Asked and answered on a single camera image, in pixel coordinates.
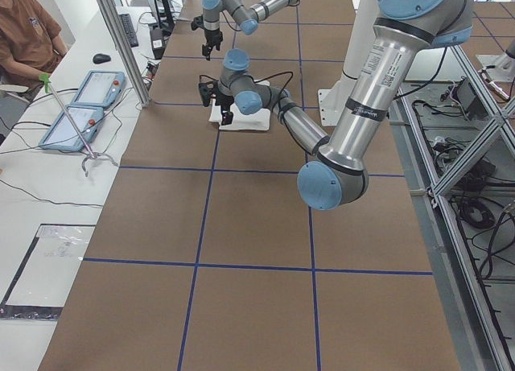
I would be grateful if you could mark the blue teach pendant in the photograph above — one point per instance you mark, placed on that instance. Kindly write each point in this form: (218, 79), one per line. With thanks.
(100, 88)
(63, 136)

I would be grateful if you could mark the aluminium frame post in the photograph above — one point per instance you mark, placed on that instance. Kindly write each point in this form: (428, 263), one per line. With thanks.
(112, 21)

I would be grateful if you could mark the white camera mast base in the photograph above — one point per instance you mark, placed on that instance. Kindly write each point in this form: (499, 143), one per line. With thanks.
(332, 101)

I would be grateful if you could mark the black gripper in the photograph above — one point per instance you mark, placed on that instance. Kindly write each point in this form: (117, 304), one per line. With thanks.
(224, 101)
(212, 37)

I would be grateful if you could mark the metal rod stand green tip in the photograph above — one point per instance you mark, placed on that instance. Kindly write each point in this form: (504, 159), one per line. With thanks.
(92, 155)

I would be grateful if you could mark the black computer mouse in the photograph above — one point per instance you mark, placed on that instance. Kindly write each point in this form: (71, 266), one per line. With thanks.
(101, 58)

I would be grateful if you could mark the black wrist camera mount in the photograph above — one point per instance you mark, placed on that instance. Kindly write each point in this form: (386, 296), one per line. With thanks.
(208, 92)
(197, 23)

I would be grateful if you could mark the clear plastic sheet black border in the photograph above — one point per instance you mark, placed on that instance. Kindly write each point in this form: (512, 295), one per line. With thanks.
(41, 284)

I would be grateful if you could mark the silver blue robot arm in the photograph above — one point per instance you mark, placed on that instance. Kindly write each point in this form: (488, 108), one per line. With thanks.
(386, 37)
(247, 18)

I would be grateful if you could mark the lower blue teach pendant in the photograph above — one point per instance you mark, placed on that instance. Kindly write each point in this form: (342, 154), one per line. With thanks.
(63, 136)

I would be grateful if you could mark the white long-sleeve printed shirt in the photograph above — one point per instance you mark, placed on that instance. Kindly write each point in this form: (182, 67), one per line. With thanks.
(248, 113)

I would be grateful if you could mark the black computer keyboard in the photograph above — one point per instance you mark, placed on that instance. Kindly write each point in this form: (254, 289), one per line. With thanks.
(129, 29)

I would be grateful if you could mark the seated person in brown shirt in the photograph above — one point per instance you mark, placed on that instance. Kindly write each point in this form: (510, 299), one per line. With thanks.
(30, 43)

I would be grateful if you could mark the upper blue teach pendant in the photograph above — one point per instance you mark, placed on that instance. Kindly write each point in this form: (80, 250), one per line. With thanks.
(100, 88)

